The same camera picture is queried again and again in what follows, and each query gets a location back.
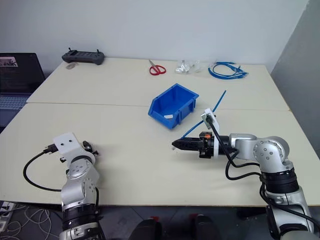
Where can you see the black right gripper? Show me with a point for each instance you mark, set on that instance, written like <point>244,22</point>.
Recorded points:
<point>207,146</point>

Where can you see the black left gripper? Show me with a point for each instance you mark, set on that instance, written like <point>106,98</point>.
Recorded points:
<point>89,147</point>

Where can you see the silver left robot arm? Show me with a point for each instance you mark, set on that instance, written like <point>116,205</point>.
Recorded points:
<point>80,182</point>

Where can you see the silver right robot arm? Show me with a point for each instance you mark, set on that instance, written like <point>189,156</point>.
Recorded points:
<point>272,155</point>

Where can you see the white sticker in bin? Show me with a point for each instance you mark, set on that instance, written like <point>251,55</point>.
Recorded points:
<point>168,116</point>

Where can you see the blue plastic bin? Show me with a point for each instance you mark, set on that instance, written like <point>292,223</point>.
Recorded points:
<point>172,106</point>

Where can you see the clear bags of connectors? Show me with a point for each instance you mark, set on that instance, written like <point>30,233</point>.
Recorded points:
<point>187,66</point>

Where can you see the dark rounded foot shape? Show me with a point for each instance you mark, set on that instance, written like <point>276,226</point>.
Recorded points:
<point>148,228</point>
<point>205,227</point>

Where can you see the dark grey remote controller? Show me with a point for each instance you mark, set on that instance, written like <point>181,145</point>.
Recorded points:
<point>83,57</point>

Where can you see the black laptop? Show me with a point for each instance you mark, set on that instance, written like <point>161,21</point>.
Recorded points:
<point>17,77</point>

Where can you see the white power strip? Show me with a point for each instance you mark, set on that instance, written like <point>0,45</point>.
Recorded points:
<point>5,215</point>

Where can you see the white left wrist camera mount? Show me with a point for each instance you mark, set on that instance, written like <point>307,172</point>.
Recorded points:
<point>67,146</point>

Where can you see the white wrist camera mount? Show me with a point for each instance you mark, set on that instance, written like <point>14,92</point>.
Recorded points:
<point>67,146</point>
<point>211,120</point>

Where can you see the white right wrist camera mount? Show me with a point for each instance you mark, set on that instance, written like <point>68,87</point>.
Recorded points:
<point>211,120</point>

